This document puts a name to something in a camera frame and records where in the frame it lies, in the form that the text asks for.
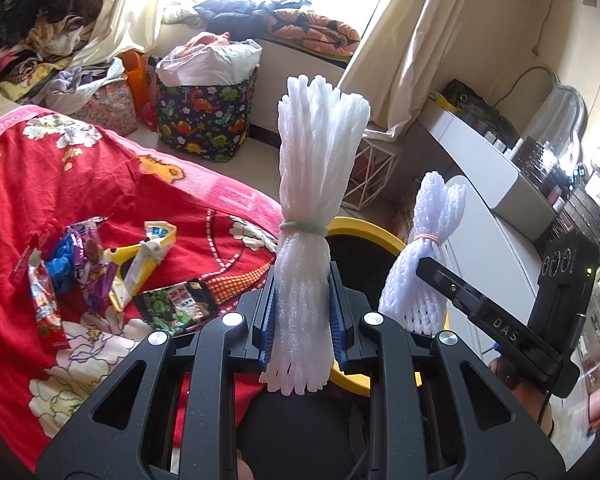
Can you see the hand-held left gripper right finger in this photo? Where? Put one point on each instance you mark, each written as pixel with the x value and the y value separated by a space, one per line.
pixel 341 320

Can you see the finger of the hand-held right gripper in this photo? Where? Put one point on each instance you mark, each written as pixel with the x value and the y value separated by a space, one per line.
pixel 470 300

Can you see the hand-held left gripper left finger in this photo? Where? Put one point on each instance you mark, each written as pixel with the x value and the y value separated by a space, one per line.
pixel 266 320

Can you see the small white foam net bundle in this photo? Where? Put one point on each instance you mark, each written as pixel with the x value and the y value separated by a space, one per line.
pixel 430 220

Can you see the green black snack packet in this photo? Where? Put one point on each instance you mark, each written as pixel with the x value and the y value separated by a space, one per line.
pixel 172 305

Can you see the black bin with yellow rim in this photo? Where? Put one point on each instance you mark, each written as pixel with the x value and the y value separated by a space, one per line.
pixel 360 225

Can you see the yellow white snack wrapper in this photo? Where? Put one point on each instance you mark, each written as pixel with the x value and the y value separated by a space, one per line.
pixel 140 265

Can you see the large white foam net bundle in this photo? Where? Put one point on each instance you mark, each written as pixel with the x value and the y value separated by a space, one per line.
pixel 310 160

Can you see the purple brown snack wrapper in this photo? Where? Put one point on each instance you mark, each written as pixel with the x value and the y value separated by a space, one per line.
pixel 92 260

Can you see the blue plastic bag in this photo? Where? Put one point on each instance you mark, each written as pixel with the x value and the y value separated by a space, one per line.
pixel 62 260

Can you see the red candy wrapper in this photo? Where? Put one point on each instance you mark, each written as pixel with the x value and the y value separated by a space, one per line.
pixel 45 305

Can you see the person's right forearm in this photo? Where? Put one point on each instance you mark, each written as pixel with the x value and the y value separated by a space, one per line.
pixel 532 410

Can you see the person's right hand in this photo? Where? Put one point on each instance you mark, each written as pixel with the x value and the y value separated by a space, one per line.
pixel 502 374

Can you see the person's left hand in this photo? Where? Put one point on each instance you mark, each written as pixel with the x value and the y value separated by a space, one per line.
pixel 244 471

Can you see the cosmetics organizer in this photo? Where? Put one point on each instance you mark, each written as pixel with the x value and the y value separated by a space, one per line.
pixel 590 200

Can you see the brown paper bag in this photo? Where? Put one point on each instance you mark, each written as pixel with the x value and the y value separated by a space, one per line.
pixel 405 220

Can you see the person's dark trouser leg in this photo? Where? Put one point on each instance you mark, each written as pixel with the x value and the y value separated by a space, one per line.
pixel 295 435

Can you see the white vanity desk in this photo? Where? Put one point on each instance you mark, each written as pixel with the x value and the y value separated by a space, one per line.
pixel 480 155

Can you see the vanity mirror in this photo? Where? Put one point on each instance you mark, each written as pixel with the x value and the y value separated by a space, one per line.
pixel 560 125

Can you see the black patterned storage box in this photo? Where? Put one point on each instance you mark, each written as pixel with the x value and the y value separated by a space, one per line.
pixel 472 105

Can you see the red floral blanket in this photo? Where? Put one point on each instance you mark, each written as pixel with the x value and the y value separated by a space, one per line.
pixel 105 180

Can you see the dinosaur print storage bag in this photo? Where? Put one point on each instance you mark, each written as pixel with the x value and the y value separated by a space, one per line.
pixel 205 115

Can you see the white plastic bag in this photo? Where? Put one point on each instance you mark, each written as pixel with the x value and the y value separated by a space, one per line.
pixel 210 62

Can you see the pink floral fabric bag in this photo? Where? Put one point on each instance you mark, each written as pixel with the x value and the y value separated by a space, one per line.
pixel 112 105

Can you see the cream curtain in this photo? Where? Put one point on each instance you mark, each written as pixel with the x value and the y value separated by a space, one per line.
pixel 430 35
pixel 130 5

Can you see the orange bag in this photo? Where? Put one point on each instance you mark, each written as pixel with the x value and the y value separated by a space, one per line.
pixel 135 80

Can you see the orange cloth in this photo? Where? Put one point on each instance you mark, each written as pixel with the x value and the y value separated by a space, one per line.
pixel 210 39

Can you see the orange black quilt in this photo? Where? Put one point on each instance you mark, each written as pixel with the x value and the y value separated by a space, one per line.
pixel 315 30

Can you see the dark blue jacket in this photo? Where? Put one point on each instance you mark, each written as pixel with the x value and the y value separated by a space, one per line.
pixel 235 15

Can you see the pile of clothes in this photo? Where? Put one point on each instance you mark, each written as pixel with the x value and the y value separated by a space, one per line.
pixel 35 40

